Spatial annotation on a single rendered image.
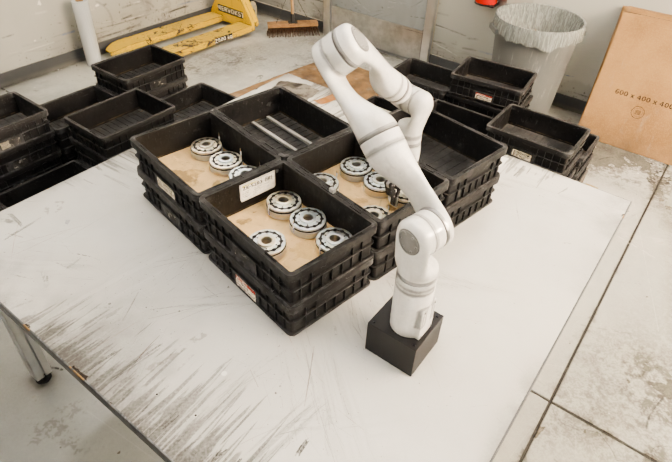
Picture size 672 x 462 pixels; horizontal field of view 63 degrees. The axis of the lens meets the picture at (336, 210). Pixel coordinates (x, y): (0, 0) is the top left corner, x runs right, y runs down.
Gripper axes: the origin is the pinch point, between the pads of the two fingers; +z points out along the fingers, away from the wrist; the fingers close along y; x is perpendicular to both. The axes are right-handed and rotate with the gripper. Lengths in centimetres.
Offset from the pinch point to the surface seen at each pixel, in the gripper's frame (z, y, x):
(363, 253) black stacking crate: 3.1, -22.8, -7.3
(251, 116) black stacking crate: 2, -1, 69
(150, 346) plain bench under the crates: 18, -75, 15
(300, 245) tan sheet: 4.6, -32.1, 7.4
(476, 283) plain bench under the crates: 17.4, 4.4, -27.9
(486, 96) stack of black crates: 33, 142, 55
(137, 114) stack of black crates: 38, -3, 162
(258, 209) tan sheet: 4.5, -30.9, 27.4
